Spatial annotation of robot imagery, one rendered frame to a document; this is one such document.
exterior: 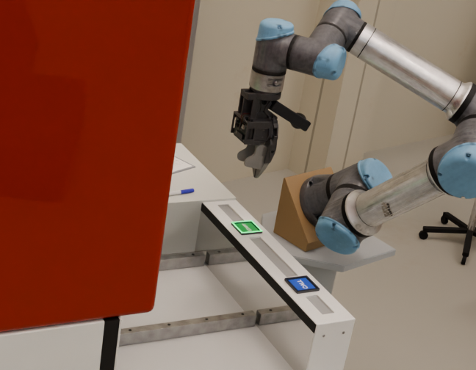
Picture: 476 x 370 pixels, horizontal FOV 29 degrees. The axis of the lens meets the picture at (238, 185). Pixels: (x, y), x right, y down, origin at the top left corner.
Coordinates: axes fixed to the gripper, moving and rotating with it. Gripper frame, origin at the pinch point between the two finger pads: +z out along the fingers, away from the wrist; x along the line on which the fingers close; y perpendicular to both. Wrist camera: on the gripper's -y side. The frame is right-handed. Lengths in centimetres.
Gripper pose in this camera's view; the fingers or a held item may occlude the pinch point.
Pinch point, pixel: (259, 172)
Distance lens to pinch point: 210.7
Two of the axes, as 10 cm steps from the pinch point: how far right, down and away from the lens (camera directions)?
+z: -1.5, 9.0, 4.0
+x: 4.4, 4.3, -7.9
